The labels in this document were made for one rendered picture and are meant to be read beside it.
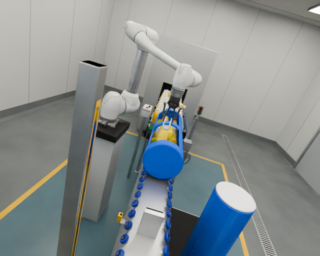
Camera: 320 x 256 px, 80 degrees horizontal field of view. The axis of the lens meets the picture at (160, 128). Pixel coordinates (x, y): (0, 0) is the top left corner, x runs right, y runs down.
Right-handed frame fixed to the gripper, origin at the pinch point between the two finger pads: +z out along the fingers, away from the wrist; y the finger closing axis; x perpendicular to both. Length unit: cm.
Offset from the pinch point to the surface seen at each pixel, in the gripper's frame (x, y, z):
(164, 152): -15.5, 3.9, 15.4
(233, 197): -23, 57, 29
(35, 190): 29, -114, 133
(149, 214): -60, 2, 25
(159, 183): -16.4, 7.6, 39.9
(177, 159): -15.5, 13.4, 17.9
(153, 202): -36, 6, 40
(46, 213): 6, -86, 133
